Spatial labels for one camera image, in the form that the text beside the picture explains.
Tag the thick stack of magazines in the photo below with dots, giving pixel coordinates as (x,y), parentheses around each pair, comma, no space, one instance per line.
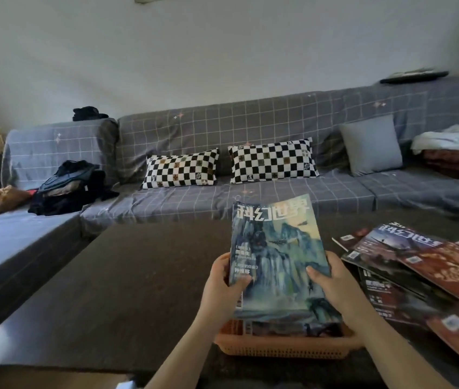
(278,328)

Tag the person's right hand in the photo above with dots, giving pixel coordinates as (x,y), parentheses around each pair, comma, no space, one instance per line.
(341,291)

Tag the plain grey cushion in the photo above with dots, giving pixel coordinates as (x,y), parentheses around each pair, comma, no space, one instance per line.
(371,145)

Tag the pale booklet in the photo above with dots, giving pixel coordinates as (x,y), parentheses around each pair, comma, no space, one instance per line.
(413,72)

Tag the person's left forearm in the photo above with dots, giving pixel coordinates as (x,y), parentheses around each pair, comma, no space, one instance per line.
(181,360)

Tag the person's left hand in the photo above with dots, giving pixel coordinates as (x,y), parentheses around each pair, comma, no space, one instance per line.
(219,299)

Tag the brown tied plastic bag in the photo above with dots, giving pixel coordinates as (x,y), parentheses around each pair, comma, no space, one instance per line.
(4,200)

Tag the heap of dark clothes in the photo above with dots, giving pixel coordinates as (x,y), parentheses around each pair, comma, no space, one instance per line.
(71,190)

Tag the black white checkered pillow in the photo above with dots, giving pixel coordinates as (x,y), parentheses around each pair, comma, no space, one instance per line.
(274,161)
(181,169)

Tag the black crumpled garment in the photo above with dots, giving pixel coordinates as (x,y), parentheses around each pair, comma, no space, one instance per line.
(89,114)

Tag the grey checked covered sofa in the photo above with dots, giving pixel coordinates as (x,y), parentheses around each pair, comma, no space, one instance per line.
(254,117)

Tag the orange plastic basket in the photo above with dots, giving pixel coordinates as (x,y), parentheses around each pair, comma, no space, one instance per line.
(286,348)

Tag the dark speckled table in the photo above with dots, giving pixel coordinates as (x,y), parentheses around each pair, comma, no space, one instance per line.
(132,279)

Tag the person's right forearm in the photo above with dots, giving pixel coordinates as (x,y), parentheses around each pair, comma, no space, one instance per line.
(395,356)

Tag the white crumpled cloth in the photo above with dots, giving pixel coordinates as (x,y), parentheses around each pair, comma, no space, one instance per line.
(448,140)

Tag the blue green mountain magazine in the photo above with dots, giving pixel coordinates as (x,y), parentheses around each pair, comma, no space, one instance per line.
(278,247)

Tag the black flat tray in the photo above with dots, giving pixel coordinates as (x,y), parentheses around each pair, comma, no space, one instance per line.
(413,78)

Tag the pile of magazines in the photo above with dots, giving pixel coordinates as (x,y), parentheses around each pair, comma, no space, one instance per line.
(391,299)

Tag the purple sky aircraft magazine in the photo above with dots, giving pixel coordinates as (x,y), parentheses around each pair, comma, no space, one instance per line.
(383,245)

